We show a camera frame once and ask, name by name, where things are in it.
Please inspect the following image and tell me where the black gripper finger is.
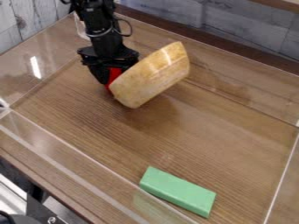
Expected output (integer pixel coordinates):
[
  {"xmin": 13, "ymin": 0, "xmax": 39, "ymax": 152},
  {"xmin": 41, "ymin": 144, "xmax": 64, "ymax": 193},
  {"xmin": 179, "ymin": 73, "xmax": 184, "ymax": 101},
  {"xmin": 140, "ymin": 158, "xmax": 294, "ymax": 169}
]
[
  {"xmin": 118, "ymin": 58, "xmax": 139, "ymax": 72},
  {"xmin": 88, "ymin": 65, "xmax": 110, "ymax": 85}
]

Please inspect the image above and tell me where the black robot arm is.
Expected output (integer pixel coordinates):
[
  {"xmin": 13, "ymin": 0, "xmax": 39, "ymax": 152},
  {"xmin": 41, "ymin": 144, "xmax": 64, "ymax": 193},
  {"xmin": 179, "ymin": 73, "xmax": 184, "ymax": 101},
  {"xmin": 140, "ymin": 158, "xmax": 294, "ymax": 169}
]
[{"xmin": 60, "ymin": 0, "xmax": 139, "ymax": 88}]

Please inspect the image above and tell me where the light wooden bowl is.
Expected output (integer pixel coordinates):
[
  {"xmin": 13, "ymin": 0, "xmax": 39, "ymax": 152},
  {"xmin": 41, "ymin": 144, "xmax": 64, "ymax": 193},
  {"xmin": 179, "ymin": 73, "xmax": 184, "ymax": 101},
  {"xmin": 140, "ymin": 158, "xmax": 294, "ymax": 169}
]
[{"xmin": 108, "ymin": 41, "xmax": 191, "ymax": 109}]

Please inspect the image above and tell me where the red plush strawberry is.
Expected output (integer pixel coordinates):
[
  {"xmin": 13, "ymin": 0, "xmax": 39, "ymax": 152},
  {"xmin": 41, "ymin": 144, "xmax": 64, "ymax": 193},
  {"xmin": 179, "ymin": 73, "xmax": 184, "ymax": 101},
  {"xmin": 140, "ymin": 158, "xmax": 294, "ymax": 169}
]
[{"xmin": 106, "ymin": 67, "xmax": 123, "ymax": 89}]

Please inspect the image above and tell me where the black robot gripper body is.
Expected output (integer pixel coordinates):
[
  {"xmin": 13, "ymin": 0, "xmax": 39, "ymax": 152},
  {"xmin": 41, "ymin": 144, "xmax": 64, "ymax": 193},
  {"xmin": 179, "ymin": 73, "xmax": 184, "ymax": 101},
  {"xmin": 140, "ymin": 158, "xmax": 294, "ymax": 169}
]
[{"xmin": 77, "ymin": 45, "xmax": 139, "ymax": 68}]

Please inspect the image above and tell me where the clear acrylic corner bracket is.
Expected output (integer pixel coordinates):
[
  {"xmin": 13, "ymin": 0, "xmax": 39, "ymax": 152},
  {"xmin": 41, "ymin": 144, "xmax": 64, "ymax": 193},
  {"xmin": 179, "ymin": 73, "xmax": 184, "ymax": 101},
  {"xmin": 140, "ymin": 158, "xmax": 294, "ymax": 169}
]
[{"xmin": 73, "ymin": 12, "xmax": 89, "ymax": 41}]

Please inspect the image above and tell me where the green rectangular block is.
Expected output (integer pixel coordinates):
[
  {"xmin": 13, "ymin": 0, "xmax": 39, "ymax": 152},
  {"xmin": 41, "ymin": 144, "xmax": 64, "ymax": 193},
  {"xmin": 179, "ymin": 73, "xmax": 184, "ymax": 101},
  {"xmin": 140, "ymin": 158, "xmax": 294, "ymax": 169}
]
[{"xmin": 139, "ymin": 166, "xmax": 216, "ymax": 218}]

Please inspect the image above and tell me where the clear acrylic tray wall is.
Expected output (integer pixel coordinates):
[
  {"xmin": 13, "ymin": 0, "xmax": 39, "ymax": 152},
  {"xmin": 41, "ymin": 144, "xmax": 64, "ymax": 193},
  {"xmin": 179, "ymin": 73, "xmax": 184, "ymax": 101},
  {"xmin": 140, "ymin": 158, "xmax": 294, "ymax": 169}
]
[{"xmin": 0, "ymin": 98, "xmax": 200, "ymax": 224}]

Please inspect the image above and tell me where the black metal stand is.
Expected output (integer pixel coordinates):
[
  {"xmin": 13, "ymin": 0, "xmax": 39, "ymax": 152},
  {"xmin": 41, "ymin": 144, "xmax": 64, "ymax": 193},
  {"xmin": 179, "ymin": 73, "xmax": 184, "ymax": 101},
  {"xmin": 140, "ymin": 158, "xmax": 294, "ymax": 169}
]
[{"xmin": 0, "ymin": 174, "xmax": 80, "ymax": 224}]

